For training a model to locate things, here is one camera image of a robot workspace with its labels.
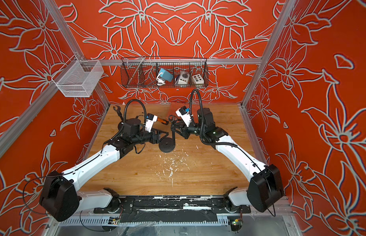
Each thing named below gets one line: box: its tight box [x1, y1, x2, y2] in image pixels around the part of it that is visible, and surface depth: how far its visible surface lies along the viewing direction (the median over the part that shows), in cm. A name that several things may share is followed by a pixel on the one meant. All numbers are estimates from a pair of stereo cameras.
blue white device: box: [156, 68, 174, 87], surface depth 86 cm
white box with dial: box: [174, 70, 190, 88], surface depth 93 cm
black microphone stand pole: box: [113, 105, 125, 123], surface depth 96 cm
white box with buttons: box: [191, 73, 205, 88], surface depth 97 cm
